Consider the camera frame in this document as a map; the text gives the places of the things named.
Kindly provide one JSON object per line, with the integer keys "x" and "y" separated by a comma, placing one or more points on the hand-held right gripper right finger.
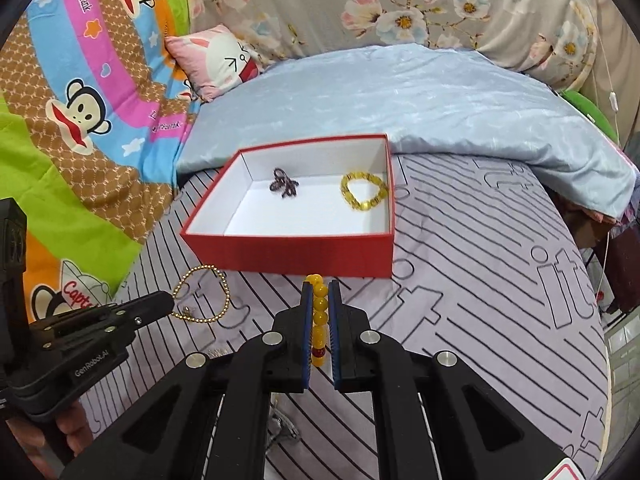
{"x": 336, "y": 330}

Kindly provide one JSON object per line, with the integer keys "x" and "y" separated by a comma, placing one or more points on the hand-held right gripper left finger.
{"x": 306, "y": 330}

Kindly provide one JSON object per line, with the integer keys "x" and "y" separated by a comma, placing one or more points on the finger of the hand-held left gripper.
{"x": 150, "y": 297}
{"x": 120, "y": 320}

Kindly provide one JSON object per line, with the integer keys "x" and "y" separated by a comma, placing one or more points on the red cardboard box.
{"x": 300, "y": 255}

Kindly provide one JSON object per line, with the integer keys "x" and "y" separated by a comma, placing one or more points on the person's left hand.
{"x": 75, "y": 430}

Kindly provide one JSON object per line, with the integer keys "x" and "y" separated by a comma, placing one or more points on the silver metal trinket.
{"x": 282, "y": 422}

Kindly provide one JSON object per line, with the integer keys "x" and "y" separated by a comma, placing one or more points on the light blue quilt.
{"x": 400, "y": 100}

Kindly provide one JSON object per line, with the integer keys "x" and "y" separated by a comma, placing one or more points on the cartoon monkey blanket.
{"x": 100, "y": 60}

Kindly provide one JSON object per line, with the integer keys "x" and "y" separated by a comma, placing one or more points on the pink rabbit pillow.
{"x": 220, "y": 60}

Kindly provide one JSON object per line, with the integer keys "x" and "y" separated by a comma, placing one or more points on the white card with red border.
{"x": 565, "y": 472}

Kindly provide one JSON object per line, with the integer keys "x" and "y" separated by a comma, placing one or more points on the grey floral quilt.
{"x": 350, "y": 0}

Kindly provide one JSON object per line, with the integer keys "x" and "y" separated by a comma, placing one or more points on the green plush object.
{"x": 590, "y": 110}

